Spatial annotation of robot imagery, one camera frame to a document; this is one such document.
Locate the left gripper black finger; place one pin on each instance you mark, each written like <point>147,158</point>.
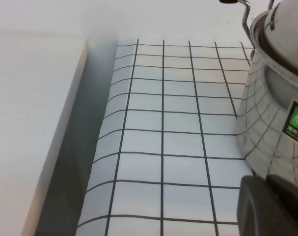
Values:
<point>274,209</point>

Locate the white board with beige edge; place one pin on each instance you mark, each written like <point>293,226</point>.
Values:
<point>28,123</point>

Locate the white black-grid tablecloth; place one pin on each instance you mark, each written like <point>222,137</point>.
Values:
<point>178,147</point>

